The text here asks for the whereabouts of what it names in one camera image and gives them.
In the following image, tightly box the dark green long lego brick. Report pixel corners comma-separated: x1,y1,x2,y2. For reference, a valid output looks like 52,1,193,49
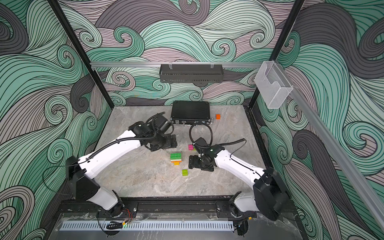
170,153,182,161

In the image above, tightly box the aluminium wall rail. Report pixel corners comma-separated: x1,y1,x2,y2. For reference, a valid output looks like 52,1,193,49
278,65,384,230
89,61,263,69

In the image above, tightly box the aluminium wall rail right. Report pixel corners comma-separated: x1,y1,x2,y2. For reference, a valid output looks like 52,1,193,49
278,65,384,230

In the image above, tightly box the clear plastic wall bin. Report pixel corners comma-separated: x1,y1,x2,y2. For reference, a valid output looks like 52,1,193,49
255,61,293,109

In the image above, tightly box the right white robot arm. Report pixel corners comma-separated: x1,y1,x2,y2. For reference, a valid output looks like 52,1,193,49
189,146,290,221

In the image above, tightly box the aluminium wall rail back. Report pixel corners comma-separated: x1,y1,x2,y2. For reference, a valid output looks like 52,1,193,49
89,61,263,69

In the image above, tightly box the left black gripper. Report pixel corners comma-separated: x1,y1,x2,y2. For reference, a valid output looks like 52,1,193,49
150,133,177,152

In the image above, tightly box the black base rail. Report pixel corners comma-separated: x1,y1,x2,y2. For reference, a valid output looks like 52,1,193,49
58,195,297,220

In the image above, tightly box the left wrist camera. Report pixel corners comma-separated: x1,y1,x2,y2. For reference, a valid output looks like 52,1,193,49
155,115,173,134

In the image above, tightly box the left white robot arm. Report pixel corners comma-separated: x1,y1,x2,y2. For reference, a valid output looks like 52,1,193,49
66,130,177,218

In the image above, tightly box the white slotted cable duct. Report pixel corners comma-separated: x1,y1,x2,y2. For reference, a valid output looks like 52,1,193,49
59,221,234,232

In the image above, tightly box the black wall-mounted tray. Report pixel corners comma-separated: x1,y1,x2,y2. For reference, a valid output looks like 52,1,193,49
159,64,224,86

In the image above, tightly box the black case on table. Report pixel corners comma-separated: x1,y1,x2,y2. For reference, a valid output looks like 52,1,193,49
171,101,212,125

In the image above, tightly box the lime green small lego brick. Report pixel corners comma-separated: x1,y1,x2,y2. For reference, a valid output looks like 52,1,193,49
182,169,189,177

